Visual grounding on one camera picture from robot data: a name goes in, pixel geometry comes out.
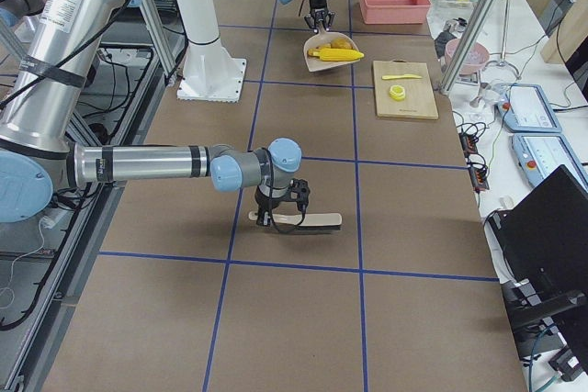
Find white hand brush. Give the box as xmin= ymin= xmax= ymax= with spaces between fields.
xmin=248 ymin=211 xmax=343 ymax=232

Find beige plastic dustpan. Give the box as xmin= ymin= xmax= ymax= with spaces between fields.
xmin=303 ymin=26 xmax=364 ymax=73

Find yellow toy corn cob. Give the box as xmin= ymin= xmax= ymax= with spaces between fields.
xmin=319 ymin=48 xmax=365 ymax=62

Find brown toy potato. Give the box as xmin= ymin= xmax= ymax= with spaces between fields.
xmin=330 ymin=39 xmax=353 ymax=50

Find pink plastic bin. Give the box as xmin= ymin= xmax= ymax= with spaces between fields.
xmin=359 ymin=0 xmax=431 ymax=25

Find yellow toy knife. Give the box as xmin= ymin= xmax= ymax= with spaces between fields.
xmin=380 ymin=73 xmax=423 ymax=81

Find yellow toy lemon slice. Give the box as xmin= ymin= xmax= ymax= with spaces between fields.
xmin=389 ymin=84 xmax=406 ymax=101

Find dark grey cloth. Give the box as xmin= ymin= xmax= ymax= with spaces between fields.
xmin=434 ymin=30 xmax=457 ymax=58

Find wooden cutting board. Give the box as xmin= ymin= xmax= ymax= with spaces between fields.
xmin=372 ymin=61 xmax=438 ymax=120

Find pink bowl with ice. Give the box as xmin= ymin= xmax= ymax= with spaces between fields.
xmin=444 ymin=39 xmax=490 ymax=75

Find upper teach pendant tablet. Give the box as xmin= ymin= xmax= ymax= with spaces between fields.
xmin=496 ymin=84 xmax=562 ymax=133

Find teach pendant tablet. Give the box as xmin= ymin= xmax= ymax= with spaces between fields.
xmin=511 ymin=133 xmax=587 ymax=189
xmin=496 ymin=84 xmax=562 ymax=133

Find lower teach pendant tablet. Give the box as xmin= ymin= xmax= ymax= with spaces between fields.
xmin=511 ymin=133 xmax=587 ymax=189

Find black monitor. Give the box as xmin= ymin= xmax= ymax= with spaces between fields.
xmin=491 ymin=165 xmax=587 ymax=358

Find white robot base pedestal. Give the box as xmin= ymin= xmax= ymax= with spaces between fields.
xmin=177 ymin=0 xmax=247 ymax=103

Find aluminium frame post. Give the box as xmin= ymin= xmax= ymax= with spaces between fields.
xmin=438 ymin=0 xmax=497 ymax=95

